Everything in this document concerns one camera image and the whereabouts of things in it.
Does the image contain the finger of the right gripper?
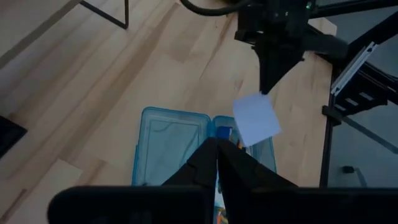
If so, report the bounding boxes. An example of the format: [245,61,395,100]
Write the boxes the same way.
[257,49,280,95]
[267,52,305,95]

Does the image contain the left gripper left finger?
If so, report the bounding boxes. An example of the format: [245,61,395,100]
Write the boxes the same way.
[161,138,218,188]

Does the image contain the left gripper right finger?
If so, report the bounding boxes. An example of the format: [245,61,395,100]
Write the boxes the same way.
[217,139,296,224]

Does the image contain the small blue eraser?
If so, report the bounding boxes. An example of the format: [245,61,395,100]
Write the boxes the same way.
[216,126,233,140]

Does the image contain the blue transparent pencil case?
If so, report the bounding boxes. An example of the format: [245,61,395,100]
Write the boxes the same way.
[132,106,277,224]

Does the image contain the lilac sticky note pad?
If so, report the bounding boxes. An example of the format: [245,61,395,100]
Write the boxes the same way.
[232,92,282,147]

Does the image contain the small black box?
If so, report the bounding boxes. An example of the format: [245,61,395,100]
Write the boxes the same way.
[0,115,28,159]

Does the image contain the wooden shelf riser black legs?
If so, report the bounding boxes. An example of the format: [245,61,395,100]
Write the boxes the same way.
[0,0,130,68]

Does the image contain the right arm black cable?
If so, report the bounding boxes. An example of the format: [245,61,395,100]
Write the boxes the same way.
[179,0,249,17]

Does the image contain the black metal table frame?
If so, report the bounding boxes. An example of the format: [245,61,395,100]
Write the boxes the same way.
[320,40,398,187]

